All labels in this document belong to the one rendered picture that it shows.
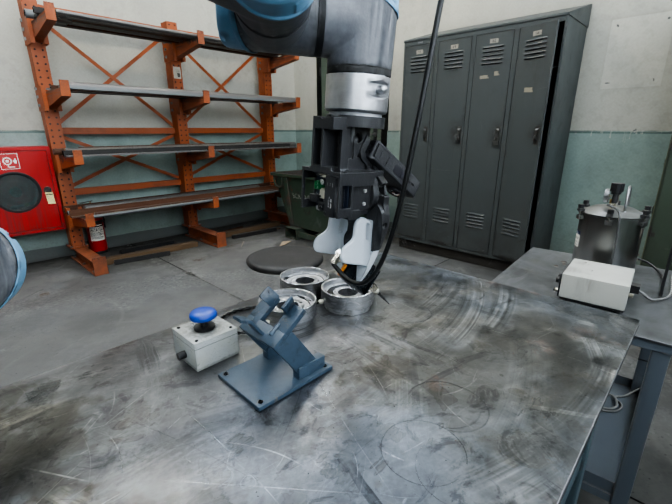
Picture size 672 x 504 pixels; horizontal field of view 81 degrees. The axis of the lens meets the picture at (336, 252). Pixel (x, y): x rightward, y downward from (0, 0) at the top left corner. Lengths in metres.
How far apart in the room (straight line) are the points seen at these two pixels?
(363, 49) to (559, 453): 0.48
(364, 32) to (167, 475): 0.50
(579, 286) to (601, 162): 2.54
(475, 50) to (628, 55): 1.04
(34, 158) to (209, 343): 3.56
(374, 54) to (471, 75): 3.07
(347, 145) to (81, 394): 0.47
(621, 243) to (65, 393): 1.38
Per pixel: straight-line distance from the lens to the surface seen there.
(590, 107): 3.75
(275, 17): 0.35
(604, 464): 1.50
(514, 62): 3.41
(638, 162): 3.68
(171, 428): 0.54
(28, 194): 4.09
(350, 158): 0.48
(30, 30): 4.05
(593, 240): 1.43
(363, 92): 0.46
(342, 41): 0.47
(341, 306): 0.73
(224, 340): 0.62
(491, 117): 3.42
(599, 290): 1.23
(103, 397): 0.62
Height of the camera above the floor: 1.13
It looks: 17 degrees down
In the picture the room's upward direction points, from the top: straight up
